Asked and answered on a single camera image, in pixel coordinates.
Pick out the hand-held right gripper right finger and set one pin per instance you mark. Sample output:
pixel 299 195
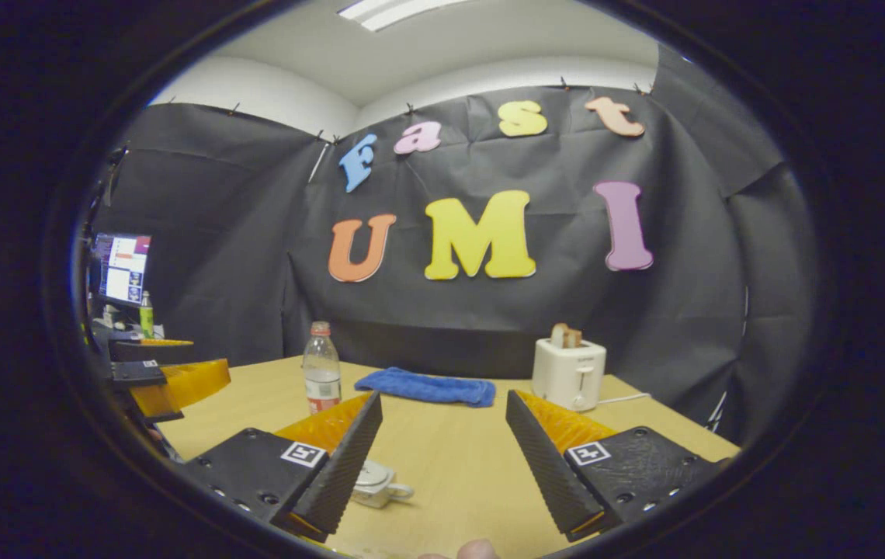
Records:
pixel 543 466

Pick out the clear plastic water bottle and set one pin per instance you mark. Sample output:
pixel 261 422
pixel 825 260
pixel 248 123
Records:
pixel 322 380

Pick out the blue towel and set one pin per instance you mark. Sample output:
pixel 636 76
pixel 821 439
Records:
pixel 427 386

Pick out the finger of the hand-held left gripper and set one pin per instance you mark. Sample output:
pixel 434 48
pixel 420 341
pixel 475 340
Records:
pixel 147 353
pixel 136 373

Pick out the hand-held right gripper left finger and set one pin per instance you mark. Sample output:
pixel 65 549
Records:
pixel 345 466

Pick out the black backdrop cloth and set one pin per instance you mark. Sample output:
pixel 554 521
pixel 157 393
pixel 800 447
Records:
pixel 567 303

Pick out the computer monitor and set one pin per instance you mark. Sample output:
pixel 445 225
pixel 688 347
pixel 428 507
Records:
pixel 123 268

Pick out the bread slice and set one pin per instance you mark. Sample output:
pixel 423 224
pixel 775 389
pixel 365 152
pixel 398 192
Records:
pixel 565 336

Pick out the ceiling light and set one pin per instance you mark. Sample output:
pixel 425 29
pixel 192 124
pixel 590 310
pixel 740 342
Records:
pixel 388 12

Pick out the white ceramic teacup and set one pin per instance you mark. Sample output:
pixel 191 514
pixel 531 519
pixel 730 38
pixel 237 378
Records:
pixel 380 497

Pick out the white teacup lid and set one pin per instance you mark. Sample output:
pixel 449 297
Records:
pixel 371 475

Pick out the white toaster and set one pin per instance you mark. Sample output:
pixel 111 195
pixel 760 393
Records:
pixel 567 373

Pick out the green bottle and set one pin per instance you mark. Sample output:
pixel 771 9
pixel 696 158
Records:
pixel 147 320

